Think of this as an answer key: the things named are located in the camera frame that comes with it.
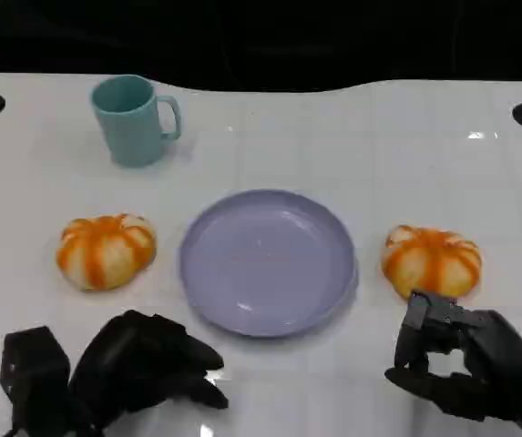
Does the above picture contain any lilac plate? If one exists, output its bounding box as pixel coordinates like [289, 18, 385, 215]
[179, 188, 360, 339]

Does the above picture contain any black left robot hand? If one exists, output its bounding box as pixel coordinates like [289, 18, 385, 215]
[67, 309, 230, 432]

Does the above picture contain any pale green mug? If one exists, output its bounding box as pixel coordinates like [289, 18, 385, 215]
[89, 75, 183, 168]

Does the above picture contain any orange and white toy bread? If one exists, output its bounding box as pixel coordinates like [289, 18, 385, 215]
[56, 212, 158, 292]
[381, 223, 484, 301]

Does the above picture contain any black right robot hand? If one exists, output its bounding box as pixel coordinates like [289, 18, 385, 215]
[384, 290, 522, 437]

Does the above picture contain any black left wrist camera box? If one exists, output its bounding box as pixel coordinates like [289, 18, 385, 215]
[0, 325, 73, 429]

